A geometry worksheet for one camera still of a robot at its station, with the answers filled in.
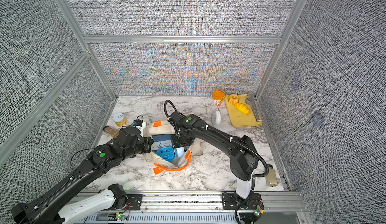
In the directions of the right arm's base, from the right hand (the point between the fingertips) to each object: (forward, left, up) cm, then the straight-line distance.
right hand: (176, 142), depth 79 cm
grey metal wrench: (+37, -53, -11) cm, 65 cm away
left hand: (-3, +8, +8) cm, 12 cm away
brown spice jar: (+12, +42, -10) cm, 45 cm away
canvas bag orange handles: (-12, +6, +1) cm, 14 cm away
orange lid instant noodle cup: (+39, -27, -6) cm, 48 cm away
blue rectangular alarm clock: (+3, +9, -4) cm, 11 cm away
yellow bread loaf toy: (+33, -45, -12) cm, 57 cm away
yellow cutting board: (+27, -43, -16) cm, 53 cm away
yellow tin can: (+22, +40, -10) cm, 46 cm away
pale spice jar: (-16, -50, -10) cm, 53 cm away
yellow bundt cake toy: (+41, -40, -11) cm, 58 cm away
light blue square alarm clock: (-5, -2, 0) cm, 6 cm away
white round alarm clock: (+20, -24, -7) cm, 32 cm away
